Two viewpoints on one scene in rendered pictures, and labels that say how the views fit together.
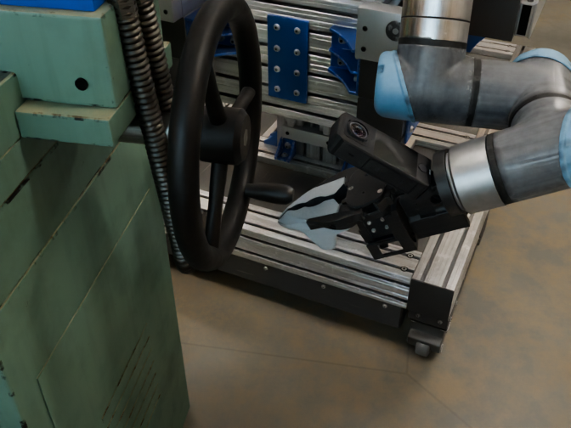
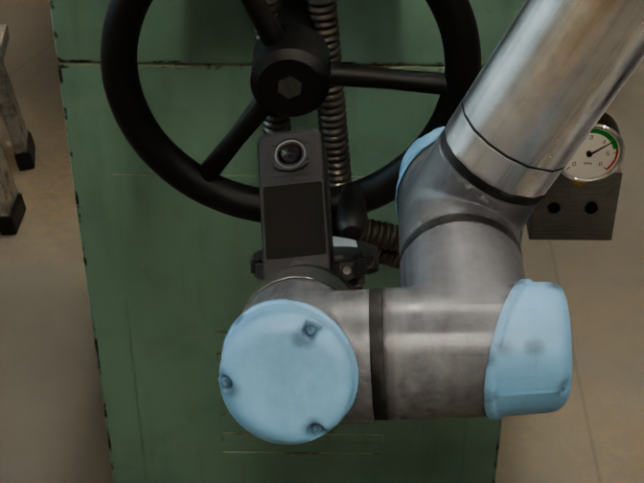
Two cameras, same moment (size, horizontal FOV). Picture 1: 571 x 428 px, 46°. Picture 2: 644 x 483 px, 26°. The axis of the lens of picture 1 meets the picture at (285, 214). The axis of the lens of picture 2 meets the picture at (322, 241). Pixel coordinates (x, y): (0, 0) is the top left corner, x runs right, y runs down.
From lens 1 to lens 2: 99 cm
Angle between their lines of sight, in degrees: 61
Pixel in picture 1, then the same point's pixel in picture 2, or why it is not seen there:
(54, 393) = (134, 216)
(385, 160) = (264, 207)
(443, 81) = (415, 199)
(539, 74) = (447, 287)
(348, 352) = not seen: outside the picture
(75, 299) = not seen: hidden behind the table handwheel
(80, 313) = not seen: hidden behind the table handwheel
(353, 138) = (268, 152)
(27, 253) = (152, 47)
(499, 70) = (447, 241)
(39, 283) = (161, 90)
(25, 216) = (166, 11)
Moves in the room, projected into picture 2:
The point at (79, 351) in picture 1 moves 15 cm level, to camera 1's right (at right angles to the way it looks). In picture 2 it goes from (202, 218) to (218, 317)
